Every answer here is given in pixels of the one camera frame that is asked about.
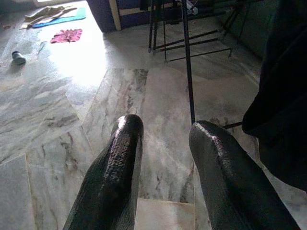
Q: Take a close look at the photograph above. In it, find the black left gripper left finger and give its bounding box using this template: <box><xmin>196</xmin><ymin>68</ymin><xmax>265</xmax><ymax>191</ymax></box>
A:
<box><xmin>62</xmin><ymin>114</ymin><xmax>144</xmax><ymax>230</ymax></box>

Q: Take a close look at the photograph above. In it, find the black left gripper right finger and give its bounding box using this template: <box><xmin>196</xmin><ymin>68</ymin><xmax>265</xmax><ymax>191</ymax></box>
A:
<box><xmin>189</xmin><ymin>120</ymin><xmax>302</xmax><ymax>230</ymax></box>

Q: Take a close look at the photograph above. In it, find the black garment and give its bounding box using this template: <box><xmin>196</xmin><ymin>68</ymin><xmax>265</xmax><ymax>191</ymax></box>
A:
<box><xmin>242</xmin><ymin>0</ymin><xmax>307</xmax><ymax>192</ymax></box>

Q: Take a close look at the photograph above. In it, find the black drying rack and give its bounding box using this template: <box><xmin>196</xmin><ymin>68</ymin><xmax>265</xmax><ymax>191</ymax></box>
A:
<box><xmin>147</xmin><ymin>0</ymin><xmax>280</xmax><ymax>127</ymax></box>

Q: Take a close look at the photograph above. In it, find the pink rag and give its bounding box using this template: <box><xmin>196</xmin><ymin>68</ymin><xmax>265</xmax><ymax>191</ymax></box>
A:
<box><xmin>50</xmin><ymin>28</ymin><xmax>83</xmax><ymax>44</ymax></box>

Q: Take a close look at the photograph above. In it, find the small grey can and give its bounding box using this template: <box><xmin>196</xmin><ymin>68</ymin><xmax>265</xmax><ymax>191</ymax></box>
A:
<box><xmin>12</xmin><ymin>50</ymin><xmax>26</xmax><ymax>65</ymax></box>

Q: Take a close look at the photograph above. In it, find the purple sofa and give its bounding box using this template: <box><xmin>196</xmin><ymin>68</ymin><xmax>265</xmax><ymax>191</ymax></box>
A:
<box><xmin>86</xmin><ymin>0</ymin><xmax>180</xmax><ymax>33</ymax></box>

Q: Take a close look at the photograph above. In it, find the flat beige cloth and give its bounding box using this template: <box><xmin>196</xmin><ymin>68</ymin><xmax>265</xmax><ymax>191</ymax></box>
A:
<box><xmin>20</xmin><ymin>6</ymin><xmax>78</xmax><ymax>29</ymax></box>

